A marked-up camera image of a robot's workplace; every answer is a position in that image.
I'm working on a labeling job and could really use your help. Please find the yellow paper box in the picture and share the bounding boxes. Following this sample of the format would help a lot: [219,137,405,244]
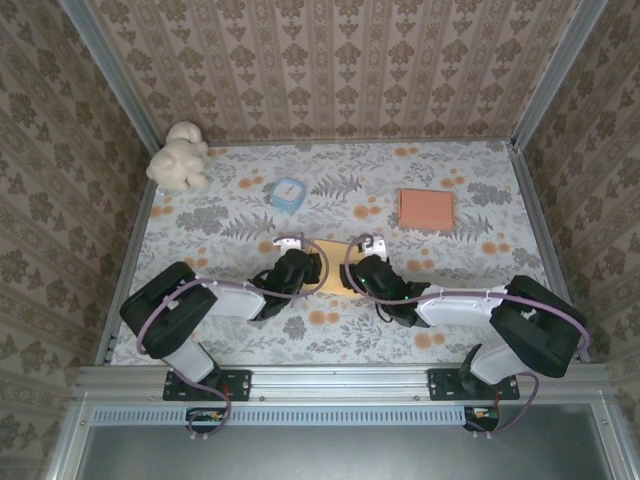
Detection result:
[309,238,366,297]

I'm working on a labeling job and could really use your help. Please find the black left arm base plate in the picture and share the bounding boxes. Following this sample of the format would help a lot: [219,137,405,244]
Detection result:
[163,368,251,402]

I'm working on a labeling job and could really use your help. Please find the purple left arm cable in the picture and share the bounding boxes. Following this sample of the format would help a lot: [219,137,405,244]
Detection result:
[137,232,329,442]

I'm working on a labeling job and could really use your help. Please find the grey slotted cable duct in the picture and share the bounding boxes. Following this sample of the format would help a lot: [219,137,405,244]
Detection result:
[92,405,469,426]

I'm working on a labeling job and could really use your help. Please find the aluminium table side rail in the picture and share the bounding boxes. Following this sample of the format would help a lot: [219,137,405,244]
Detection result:
[507,142,592,364]
[94,177,161,366]

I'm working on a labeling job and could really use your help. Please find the aluminium lower frame bar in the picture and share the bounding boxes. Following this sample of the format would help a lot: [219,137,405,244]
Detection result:
[592,402,640,480]
[44,399,96,480]

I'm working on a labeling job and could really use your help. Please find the light blue alarm clock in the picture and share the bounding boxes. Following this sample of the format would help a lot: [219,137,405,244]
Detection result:
[269,177,306,215]

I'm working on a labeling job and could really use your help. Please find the grey metal sheet panel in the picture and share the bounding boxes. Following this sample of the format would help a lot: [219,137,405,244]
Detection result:
[74,424,616,480]

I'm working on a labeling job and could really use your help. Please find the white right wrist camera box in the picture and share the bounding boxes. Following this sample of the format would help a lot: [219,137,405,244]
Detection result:
[357,238,389,261]

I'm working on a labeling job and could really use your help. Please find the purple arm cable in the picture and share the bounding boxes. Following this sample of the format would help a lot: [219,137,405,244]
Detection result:
[137,232,329,442]
[343,233,591,441]

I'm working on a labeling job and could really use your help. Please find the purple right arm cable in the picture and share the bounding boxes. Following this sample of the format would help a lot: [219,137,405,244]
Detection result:
[343,233,591,441]

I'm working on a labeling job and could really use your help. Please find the salmon pink paper box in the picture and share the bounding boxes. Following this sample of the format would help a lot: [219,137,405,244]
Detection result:
[398,188,456,232]

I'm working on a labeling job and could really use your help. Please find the small black controller board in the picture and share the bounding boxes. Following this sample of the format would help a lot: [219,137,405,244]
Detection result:
[463,405,501,432]
[185,407,226,434]

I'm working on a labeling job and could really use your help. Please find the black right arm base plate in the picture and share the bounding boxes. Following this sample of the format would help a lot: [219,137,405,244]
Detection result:
[428,368,521,402]

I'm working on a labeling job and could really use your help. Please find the aluminium corner post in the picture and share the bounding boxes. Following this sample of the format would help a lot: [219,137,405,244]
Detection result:
[58,0,164,154]
[509,0,609,151]

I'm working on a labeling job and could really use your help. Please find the white plush toy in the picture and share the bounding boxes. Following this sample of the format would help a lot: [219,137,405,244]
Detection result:
[145,121,211,192]

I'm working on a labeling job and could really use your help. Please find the aluminium front rail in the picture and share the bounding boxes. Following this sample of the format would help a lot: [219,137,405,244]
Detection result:
[74,363,614,401]

